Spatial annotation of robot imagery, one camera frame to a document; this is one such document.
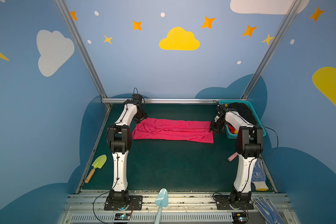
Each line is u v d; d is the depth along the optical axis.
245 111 1.03
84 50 0.85
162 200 0.75
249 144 0.58
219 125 0.88
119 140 0.61
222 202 0.75
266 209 0.72
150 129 1.04
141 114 0.90
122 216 0.71
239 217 0.72
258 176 0.84
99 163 0.87
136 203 0.75
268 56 0.88
